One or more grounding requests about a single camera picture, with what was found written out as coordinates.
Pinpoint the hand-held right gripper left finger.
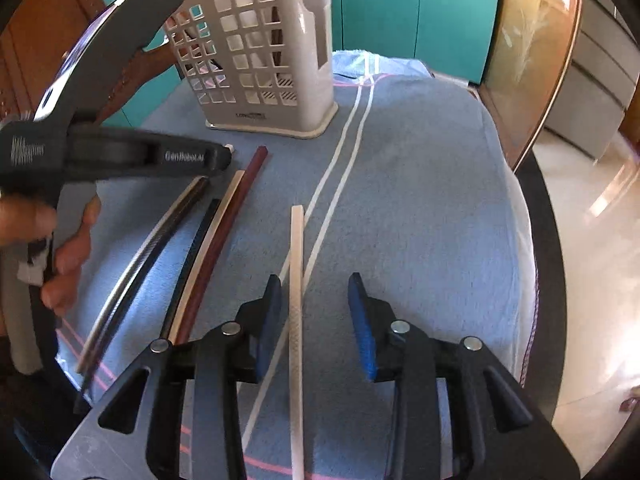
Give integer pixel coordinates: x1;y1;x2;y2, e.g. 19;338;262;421
97;275;282;480

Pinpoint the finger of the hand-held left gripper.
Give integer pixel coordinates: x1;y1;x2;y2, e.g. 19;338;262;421
146;145;236;177

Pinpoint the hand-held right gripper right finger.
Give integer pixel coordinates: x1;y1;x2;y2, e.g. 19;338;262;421
348;273;533;480

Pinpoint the cream textured chopstick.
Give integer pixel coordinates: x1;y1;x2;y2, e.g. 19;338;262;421
289;205;306;480

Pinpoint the white plastic utensil basket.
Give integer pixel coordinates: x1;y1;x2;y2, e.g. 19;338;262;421
165;0;340;140

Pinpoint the person's left hand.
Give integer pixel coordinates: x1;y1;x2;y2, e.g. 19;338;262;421
0;199;103;317

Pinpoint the dark red chopstick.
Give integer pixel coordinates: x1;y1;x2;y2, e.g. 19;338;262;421
175;146;270;347

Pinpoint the carved wooden chair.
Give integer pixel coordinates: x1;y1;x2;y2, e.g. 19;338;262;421
0;0;176;133

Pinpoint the black textured chopstick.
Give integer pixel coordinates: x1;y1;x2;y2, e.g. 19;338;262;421
159;198;222;342

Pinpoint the dark brown chopstick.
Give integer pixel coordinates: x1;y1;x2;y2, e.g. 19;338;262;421
75;175;211;413

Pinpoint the blue striped towel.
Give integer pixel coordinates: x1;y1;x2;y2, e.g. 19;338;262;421
50;50;543;480

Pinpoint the teal cabinet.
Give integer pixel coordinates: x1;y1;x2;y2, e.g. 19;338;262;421
95;0;506;131

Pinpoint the wood framed glass door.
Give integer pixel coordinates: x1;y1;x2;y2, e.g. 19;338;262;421
480;0;586;171

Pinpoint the grey drawer cabinet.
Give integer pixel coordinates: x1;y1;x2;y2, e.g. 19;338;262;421
542;0;640;163

